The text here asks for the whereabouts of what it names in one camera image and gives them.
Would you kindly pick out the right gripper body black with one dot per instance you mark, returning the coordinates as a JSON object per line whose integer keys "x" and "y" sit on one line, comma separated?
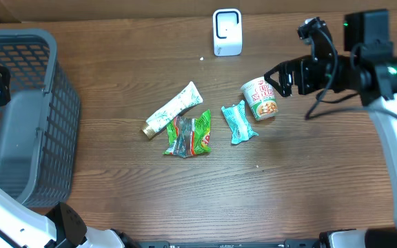
{"x": 314, "y": 73}

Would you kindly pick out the cup noodles container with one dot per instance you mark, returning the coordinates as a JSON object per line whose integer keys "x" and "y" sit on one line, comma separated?
{"x": 261, "y": 98}

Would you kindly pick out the teal white pouch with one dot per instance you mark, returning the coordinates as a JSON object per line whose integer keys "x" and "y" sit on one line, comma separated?
{"x": 238, "y": 123}

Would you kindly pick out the white tube gold cap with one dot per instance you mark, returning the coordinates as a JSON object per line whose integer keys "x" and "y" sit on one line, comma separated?
{"x": 184, "y": 100}

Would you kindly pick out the green snack packet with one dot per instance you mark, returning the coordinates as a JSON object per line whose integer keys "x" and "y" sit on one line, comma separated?
{"x": 189, "y": 136}

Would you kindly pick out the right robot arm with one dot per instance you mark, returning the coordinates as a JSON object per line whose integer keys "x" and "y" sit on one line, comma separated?
{"x": 368, "y": 69}

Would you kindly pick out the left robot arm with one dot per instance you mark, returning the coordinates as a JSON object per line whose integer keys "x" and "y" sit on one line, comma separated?
{"x": 29, "y": 227}

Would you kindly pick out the white barcode scanner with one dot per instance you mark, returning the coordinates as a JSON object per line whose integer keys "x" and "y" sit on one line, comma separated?
{"x": 227, "y": 32}

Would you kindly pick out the grey plastic mesh basket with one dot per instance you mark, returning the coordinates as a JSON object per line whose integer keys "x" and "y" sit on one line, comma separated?
{"x": 31, "y": 57}

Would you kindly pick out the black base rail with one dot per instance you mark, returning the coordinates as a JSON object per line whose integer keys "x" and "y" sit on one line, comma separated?
{"x": 289, "y": 243}

